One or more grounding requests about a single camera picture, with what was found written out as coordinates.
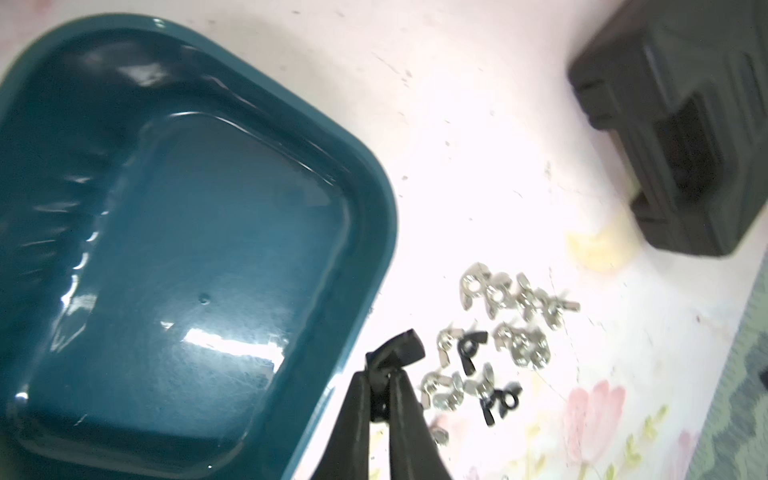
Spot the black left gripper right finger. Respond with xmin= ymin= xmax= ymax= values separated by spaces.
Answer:
xmin=388 ymin=370 xmax=451 ymax=480

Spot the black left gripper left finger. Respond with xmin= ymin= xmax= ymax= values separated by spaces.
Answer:
xmin=311 ymin=371 xmax=371 ymax=480

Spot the silver wing nut fifteenth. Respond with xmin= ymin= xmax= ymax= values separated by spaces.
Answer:
xmin=429 ymin=425 xmax=450 ymax=447

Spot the silver wing nut eleventh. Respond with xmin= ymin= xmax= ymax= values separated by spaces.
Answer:
xmin=432 ymin=372 xmax=465 ymax=411

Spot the silver wing nut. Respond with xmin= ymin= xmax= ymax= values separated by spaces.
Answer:
xmin=515 ymin=272 xmax=538 ymax=322
xmin=534 ymin=288 xmax=557 ymax=322
xmin=517 ymin=329 xmax=551 ymax=370
xmin=543 ymin=297 xmax=581 ymax=330
xmin=484 ymin=272 xmax=516 ymax=320
xmin=493 ymin=323 xmax=527 ymax=352
xmin=420 ymin=371 xmax=452 ymax=410
xmin=436 ymin=328 xmax=465 ymax=369
xmin=459 ymin=262 xmax=492 ymax=311

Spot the black wing nut thirteenth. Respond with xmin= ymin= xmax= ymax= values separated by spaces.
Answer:
xmin=479 ymin=390 xmax=497 ymax=427

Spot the silver wing nut twelfth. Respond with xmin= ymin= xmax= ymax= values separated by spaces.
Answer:
xmin=464 ymin=363 xmax=495 ymax=399

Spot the black wing nut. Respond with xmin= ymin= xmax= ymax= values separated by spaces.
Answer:
xmin=457 ymin=330 xmax=488 ymax=377
xmin=365 ymin=329 xmax=425 ymax=423

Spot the black wing nut fourteenth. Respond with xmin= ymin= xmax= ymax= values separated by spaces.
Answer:
xmin=496 ymin=382 xmax=523 ymax=418

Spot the teal plastic storage box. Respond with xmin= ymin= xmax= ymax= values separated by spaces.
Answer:
xmin=1 ymin=14 xmax=397 ymax=479

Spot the black plastic tool case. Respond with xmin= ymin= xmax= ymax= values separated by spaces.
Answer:
xmin=568 ymin=0 xmax=767 ymax=257

